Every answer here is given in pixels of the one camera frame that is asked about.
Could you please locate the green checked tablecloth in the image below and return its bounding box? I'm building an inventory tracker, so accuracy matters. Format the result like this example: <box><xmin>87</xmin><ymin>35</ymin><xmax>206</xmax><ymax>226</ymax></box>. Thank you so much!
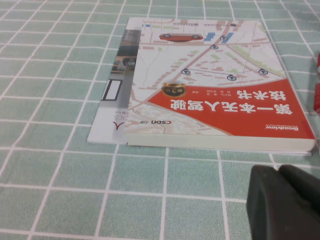
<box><xmin>0</xmin><ymin>0</ymin><xmax>320</xmax><ymax>240</ymax></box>

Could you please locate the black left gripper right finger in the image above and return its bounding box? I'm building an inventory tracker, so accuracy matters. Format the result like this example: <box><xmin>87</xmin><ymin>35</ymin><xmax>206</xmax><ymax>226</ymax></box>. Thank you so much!
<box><xmin>278</xmin><ymin>164</ymin><xmax>320</xmax><ymax>201</ymax></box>

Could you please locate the red gel pen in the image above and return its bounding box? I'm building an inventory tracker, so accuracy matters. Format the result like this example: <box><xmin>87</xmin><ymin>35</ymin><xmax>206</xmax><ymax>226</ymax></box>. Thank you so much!
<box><xmin>311</xmin><ymin>51</ymin><xmax>320</xmax><ymax>115</ymax></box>

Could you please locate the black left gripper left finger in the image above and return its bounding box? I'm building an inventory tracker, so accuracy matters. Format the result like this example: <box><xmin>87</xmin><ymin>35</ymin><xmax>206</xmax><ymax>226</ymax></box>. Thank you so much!
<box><xmin>246</xmin><ymin>164</ymin><xmax>320</xmax><ymax>240</ymax></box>

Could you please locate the red map cover book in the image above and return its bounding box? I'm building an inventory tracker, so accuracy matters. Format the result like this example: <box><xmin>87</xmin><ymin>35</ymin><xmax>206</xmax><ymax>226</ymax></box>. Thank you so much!
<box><xmin>124</xmin><ymin>16</ymin><xmax>316</xmax><ymax>153</ymax></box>

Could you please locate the white grey brochure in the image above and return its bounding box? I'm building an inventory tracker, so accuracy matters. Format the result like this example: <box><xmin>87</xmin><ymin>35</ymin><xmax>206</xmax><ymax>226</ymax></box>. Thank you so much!
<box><xmin>86</xmin><ymin>28</ymin><xmax>313</xmax><ymax>157</ymax></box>

